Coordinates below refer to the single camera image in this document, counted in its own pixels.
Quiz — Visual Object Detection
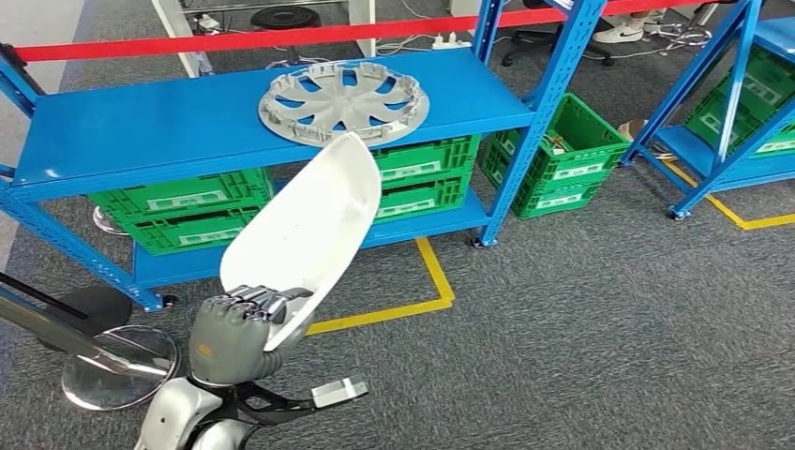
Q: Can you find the chrome stanchion with disc base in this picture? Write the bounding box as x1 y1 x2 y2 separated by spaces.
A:
0 288 183 413

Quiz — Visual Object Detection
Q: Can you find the black office chair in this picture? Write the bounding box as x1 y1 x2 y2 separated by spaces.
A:
502 0 616 68

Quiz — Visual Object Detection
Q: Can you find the chrome stanchion base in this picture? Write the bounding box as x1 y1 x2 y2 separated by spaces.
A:
616 118 678 164

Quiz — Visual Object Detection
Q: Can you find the chrome star chair base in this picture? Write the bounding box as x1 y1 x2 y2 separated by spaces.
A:
649 22 714 53

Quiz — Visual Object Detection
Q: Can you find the white furniture panel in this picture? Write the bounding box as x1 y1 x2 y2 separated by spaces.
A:
450 0 488 20

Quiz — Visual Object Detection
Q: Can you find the white wire bundle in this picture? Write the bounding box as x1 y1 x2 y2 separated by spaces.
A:
538 131 576 157

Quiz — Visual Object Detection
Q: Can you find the person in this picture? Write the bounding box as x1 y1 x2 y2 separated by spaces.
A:
590 0 710 45

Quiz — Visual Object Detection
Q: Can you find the blue metal shelf rack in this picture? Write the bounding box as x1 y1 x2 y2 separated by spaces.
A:
0 0 607 313
621 0 795 221

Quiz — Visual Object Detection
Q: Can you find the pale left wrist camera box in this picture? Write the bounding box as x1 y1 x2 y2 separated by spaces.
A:
235 377 369 428

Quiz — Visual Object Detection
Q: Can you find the white cable bundle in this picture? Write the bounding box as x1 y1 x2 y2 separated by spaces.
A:
375 0 448 57

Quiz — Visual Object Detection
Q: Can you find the green plastic crate with wires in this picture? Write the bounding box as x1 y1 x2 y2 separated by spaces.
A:
479 92 632 221

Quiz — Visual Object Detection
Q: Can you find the grey plastic wheel hubcap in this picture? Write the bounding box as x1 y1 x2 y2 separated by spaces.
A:
257 60 431 149

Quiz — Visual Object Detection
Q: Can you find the white curved plastic part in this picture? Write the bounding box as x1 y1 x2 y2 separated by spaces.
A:
218 131 383 353

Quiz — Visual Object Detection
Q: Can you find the red barrier belt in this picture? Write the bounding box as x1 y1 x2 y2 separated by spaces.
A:
13 0 737 64

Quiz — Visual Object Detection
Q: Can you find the white desk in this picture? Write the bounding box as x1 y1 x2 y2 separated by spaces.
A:
150 0 378 78

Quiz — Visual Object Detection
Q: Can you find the black round stool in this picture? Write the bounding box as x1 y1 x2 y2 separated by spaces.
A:
249 6 330 68

